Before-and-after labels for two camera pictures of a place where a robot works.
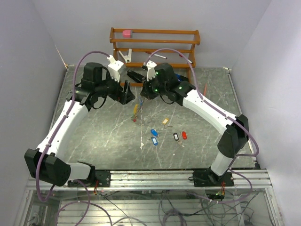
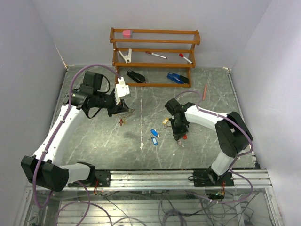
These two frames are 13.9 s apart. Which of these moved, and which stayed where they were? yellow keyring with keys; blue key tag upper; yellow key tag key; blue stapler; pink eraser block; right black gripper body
Moved: right black gripper body; yellow keyring with keys
Stayed: yellow key tag key; blue stapler; blue key tag upper; pink eraser block
